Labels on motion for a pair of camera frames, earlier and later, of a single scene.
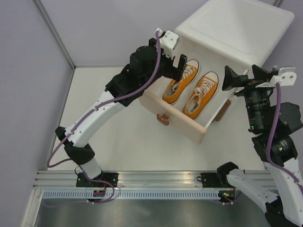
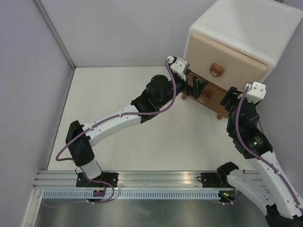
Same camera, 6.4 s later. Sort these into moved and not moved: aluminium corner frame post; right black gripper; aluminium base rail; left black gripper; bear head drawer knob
Moved: left black gripper; bear head drawer knob; right black gripper
Not moved: aluminium base rail; aluminium corner frame post
